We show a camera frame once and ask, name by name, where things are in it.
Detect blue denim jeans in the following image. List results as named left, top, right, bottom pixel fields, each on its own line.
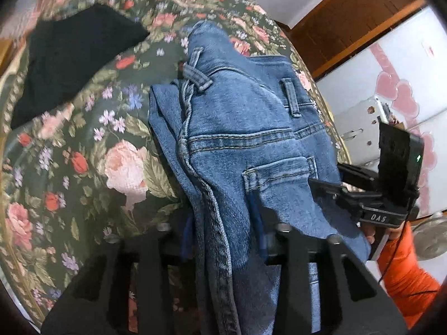
left=149, top=20, right=370, bottom=334

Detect black cable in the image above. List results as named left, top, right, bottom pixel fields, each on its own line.
left=376, top=221, right=441, bottom=297

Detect black folded garment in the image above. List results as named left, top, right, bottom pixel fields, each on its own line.
left=11, top=4, right=149, bottom=129

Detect white cabinet with hearts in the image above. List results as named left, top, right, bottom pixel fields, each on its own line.
left=317, top=7, right=446, bottom=216

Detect white perforated metal bracket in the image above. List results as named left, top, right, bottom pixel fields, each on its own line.
left=335, top=95, right=388, bottom=166

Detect orange sleeved forearm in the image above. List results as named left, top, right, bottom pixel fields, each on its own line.
left=377, top=224, right=441, bottom=328

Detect person's right hand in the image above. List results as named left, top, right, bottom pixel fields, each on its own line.
left=361, top=222, right=405, bottom=244

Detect brown wooden door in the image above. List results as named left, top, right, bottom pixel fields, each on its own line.
left=290, top=0, right=427, bottom=80

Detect green floral bed cover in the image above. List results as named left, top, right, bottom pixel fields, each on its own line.
left=1, top=0, right=350, bottom=330

